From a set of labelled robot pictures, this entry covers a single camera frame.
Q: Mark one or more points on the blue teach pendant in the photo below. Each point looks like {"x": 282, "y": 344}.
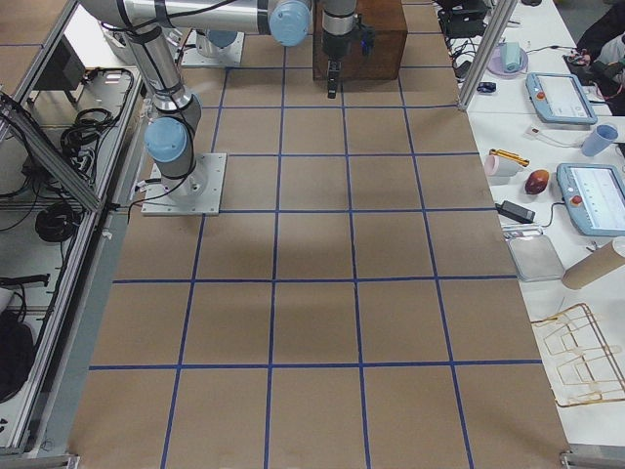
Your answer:
{"x": 559, "y": 99}
{"x": 594, "y": 197}

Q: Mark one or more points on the near blue teach pendant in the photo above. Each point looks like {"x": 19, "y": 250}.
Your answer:
{"x": 594, "y": 197}

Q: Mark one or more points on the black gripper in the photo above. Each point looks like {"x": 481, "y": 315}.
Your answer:
{"x": 335, "y": 45}

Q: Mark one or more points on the red mango fruit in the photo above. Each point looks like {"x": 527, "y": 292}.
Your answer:
{"x": 537, "y": 182}

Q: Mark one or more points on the teal box on plate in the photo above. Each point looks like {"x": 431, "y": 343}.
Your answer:
{"x": 510, "y": 57}

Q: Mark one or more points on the light blue plastic cup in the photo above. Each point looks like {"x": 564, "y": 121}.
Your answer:
{"x": 599, "y": 139}

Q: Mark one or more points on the dark wooden drawer box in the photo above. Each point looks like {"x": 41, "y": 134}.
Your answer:
{"x": 383, "y": 61}

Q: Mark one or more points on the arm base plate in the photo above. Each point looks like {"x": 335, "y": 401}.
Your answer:
{"x": 199, "y": 194}
{"x": 230, "y": 57}

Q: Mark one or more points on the purple plate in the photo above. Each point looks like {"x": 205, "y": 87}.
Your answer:
{"x": 495, "y": 67}

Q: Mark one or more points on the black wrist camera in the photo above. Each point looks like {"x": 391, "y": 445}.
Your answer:
{"x": 366, "y": 34}

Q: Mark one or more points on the black power adapter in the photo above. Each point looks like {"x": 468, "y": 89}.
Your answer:
{"x": 515, "y": 212}

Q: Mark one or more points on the gold wire rack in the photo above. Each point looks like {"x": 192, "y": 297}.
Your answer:
{"x": 582, "y": 365}

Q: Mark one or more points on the cardboard tube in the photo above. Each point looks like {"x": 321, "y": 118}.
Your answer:
{"x": 601, "y": 262}

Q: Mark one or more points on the grey metal tray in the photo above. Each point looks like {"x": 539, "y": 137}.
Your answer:
{"x": 535, "y": 258}

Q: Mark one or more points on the gold metal tool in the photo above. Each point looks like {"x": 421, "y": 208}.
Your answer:
{"x": 511, "y": 156}

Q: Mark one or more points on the aluminium frame post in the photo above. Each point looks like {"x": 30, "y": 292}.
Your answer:
{"x": 501, "y": 14}

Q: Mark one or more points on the far blue teach pendant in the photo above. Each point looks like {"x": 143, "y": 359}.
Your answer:
{"x": 559, "y": 99}

